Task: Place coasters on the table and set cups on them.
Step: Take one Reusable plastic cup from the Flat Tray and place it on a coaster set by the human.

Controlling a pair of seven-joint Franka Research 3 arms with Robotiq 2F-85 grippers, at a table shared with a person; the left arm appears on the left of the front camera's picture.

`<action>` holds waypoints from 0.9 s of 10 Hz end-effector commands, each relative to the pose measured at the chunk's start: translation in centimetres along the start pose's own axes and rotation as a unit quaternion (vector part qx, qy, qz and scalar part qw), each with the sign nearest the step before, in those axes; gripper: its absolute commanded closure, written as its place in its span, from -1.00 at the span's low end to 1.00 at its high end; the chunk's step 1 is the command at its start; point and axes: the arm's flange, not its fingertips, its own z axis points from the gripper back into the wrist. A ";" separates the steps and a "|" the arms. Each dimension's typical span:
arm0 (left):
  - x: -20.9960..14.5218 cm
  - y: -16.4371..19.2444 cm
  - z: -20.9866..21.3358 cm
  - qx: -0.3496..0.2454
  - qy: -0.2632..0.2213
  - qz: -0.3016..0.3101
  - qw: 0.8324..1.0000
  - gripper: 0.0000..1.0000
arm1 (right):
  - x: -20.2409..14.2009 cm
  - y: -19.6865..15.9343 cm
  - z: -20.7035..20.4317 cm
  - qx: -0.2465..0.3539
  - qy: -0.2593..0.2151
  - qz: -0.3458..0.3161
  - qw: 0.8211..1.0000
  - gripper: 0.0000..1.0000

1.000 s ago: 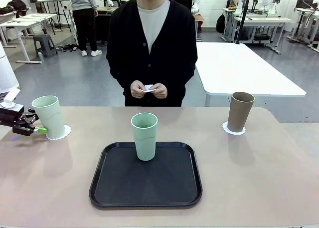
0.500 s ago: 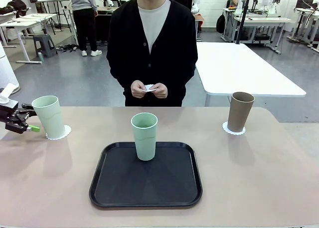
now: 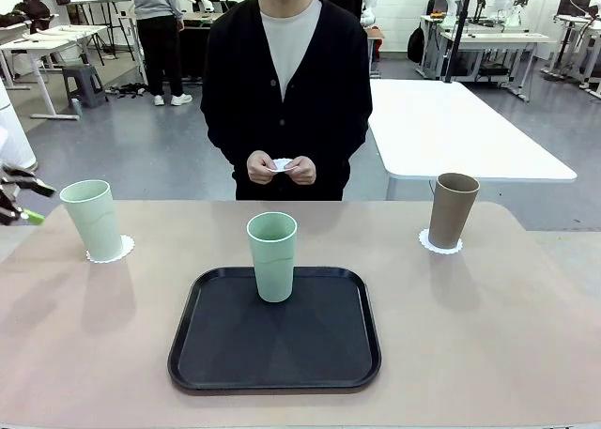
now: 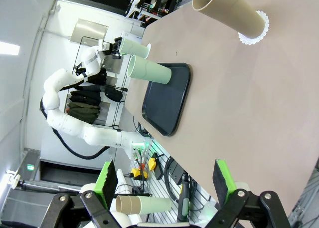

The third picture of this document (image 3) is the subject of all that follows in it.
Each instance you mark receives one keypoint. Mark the left gripper black green-tipped finger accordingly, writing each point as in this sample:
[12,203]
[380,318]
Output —
[40,188]
[33,217]

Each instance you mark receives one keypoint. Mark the wide light green cup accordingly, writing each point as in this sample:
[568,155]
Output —
[94,222]

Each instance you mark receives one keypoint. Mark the white scalloped paper coaster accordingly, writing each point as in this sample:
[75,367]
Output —
[280,165]
[425,243]
[127,246]

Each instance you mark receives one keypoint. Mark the slim light green cup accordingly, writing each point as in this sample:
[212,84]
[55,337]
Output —
[274,279]

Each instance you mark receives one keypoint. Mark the brown cup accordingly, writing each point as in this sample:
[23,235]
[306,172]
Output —
[451,213]

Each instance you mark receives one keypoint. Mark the person's right forearm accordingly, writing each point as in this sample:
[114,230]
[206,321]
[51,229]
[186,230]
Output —
[217,133]

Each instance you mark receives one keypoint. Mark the person's left forearm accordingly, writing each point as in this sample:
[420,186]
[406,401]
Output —
[357,133]

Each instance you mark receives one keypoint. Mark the person's right hand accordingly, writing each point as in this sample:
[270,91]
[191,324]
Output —
[259,168]

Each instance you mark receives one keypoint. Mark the person's left hand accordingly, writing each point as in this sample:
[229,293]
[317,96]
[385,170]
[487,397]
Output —
[304,172]

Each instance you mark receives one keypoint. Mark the white cylindrical air purifier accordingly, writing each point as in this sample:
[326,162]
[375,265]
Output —
[14,133]

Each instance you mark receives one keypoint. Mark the small bottle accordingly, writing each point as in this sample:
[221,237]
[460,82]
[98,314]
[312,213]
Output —
[76,107]

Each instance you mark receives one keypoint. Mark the grey plastic stool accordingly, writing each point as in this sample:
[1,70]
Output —
[84,79]

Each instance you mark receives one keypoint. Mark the white desk with curved parts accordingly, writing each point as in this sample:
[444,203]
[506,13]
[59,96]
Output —
[28,44]

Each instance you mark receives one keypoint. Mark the black bag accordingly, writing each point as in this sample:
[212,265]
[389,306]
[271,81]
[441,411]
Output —
[28,13]

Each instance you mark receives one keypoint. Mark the person in grey hoodie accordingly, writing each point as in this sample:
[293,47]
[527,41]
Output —
[159,49]

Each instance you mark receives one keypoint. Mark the person in black cardigan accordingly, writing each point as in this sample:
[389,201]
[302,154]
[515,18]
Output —
[239,72]

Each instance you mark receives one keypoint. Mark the black plastic tray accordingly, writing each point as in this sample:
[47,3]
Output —
[282,354]

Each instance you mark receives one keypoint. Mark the small wooden-top table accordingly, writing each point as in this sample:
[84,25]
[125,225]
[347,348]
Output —
[375,35]

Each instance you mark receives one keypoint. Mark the black backpack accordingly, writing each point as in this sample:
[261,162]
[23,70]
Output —
[415,46]

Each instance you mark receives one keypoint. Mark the large white table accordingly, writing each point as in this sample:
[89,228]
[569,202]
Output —
[446,128]

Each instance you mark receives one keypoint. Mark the black stand pole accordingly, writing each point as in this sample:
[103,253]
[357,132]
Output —
[457,35]

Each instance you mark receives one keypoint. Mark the long white lab desk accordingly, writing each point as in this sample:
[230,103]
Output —
[493,37]

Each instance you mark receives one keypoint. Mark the black monitor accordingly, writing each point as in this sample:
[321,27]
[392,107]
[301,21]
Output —
[575,4]

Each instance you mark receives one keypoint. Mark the white desk with monitor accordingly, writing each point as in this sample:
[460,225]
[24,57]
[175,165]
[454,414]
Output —
[582,20]

